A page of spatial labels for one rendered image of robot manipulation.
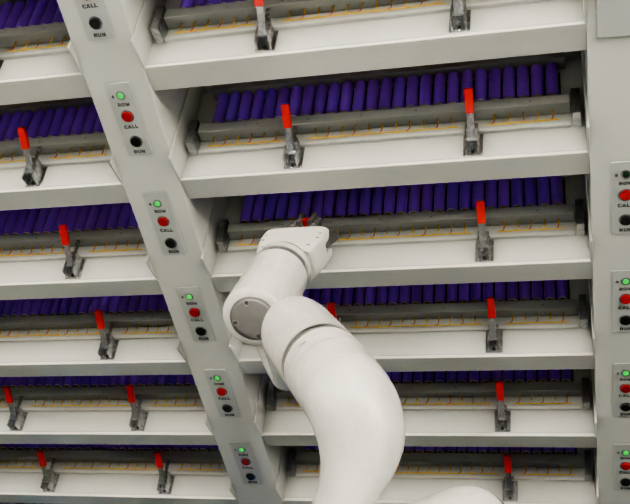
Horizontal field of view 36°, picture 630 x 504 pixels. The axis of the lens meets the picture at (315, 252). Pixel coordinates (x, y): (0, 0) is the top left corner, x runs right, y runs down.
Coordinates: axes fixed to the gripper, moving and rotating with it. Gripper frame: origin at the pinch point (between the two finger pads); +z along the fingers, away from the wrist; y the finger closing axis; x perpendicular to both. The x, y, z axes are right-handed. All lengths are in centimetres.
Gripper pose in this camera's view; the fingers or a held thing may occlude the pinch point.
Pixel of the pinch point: (307, 225)
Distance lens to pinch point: 149.7
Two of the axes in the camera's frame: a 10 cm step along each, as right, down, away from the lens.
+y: 9.7, -0.4, -2.5
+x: -1.4, -9.2, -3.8
